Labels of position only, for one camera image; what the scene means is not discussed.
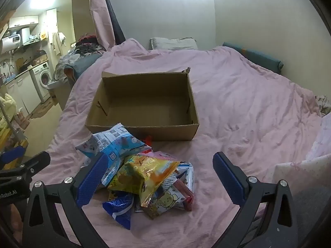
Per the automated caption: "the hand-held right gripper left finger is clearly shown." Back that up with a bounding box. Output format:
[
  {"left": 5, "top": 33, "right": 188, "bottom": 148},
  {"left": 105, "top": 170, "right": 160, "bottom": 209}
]
[{"left": 22, "top": 152, "right": 109, "bottom": 248}]

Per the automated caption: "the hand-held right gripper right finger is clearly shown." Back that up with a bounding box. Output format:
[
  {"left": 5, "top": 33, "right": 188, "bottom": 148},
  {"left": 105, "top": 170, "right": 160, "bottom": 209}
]
[{"left": 212, "top": 151, "right": 300, "bottom": 248}]

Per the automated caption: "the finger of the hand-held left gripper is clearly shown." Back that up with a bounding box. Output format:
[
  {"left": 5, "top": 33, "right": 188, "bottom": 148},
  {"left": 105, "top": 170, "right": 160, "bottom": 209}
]
[
  {"left": 0, "top": 146, "right": 25, "bottom": 168},
  {"left": 0, "top": 151, "right": 51, "bottom": 186}
]

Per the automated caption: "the red snack bag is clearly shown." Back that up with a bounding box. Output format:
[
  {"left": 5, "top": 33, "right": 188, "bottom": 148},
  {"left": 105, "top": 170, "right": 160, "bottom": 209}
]
[{"left": 143, "top": 135, "right": 154, "bottom": 153}]

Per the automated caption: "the brown cardboard box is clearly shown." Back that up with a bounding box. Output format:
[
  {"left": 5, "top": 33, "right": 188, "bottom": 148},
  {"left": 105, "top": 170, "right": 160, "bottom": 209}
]
[{"left": 85, "top": 67, "right": 200, "bottom": 142}]

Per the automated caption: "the pale yellow cloth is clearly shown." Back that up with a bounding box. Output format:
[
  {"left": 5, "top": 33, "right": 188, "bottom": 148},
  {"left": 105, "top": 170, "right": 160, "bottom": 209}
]
[{"left": 0, "top": 93, "right": 17, "bottom": 124}]

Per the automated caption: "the patterned floor mat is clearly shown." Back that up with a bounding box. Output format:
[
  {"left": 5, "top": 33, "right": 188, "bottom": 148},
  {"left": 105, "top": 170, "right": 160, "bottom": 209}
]
[{"left": 31, "top": 99, "right": 59, "bottom": 119}]

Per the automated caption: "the white kitchen base cabinet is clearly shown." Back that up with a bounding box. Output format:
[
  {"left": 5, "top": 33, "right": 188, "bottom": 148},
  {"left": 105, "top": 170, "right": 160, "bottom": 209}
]
[{"left": 5, "top": 71, "right": 42, "bottom": 114}]

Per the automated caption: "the white washing machine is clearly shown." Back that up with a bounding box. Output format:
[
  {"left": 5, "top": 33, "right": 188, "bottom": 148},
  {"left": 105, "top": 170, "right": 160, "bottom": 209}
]
[{"left": 30, "top": 61, "right": 52, "bottom": 101}]

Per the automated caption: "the white pink dotted cloth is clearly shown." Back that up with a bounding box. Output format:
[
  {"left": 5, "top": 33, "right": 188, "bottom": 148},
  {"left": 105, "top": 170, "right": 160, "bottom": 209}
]
[{"left": 274, "top": 120, "right": 331, "bottom": 186}]

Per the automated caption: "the grey-blue folded quilt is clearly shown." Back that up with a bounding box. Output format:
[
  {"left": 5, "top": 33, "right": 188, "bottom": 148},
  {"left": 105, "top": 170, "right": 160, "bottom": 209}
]
[{"left": 63, "top": 53, "right": 102, "bottom": 83}]

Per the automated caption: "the white water heater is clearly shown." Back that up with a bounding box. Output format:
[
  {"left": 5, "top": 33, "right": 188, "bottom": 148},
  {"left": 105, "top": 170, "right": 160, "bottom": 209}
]
[{"left": 0, "top": 35, "right": 22, "bottom": 55}]

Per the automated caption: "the white hanging towel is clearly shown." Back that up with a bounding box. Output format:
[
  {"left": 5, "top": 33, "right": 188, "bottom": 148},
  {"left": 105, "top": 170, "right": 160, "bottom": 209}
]
[{"left": 49, "top": 32, "right": 66, "bottom": 56}]

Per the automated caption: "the floral pillow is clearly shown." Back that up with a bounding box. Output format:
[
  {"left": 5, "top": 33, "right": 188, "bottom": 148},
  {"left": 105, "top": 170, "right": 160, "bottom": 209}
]
[{"left": 314, "top": 93, "right": 331, "bottom": 115}]

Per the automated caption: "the teal cushion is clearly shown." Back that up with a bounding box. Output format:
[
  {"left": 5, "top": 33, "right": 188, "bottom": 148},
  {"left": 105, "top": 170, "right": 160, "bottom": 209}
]
[{"left": 222, "top": 42, "right": 283, "bottom": 75}]

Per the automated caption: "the heap of dark clothes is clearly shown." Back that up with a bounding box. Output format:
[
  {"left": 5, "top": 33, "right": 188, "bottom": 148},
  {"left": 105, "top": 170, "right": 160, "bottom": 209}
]
[{"left": 68, "top": 33, "right": 106, "bottom": 57}]

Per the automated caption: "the grey pillow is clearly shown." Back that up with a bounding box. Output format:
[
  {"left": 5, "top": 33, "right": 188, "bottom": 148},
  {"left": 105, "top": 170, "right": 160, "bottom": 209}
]
[{"left": 150, "top": 37, "right": 198, "bottom": 50}]

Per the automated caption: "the pink hanging sheet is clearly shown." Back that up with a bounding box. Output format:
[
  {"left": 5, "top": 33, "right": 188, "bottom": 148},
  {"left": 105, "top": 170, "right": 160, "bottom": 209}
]
[{"left": 89, "top": 0, "right": 117, "bottom": 51}]

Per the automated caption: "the white wall cabinet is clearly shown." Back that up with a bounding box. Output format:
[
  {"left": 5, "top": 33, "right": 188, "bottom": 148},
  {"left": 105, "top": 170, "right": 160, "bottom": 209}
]
[{"left": 8, "top": 15, "right": 39, "bottom": 29}]

